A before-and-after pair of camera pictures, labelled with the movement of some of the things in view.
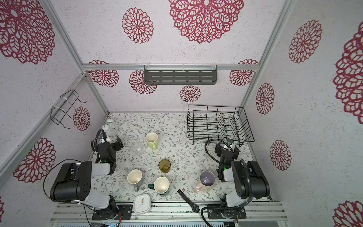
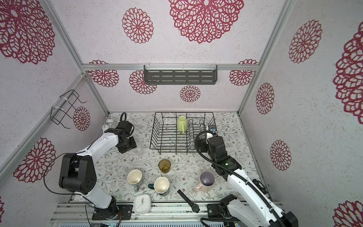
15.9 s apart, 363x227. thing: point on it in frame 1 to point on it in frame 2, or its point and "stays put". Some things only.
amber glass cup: x=164 y=165 stays put
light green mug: x=152 y=140 to x=182 y=124
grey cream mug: x=134 y=177 stays put
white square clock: x=142 y=204 stays put
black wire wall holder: x=57 y=114 stays put
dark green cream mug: x=160 y=186 stays put
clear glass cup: x=137 y=148 stays put
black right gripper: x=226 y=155 to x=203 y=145
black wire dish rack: x=205 y=122 to x=177 y=130
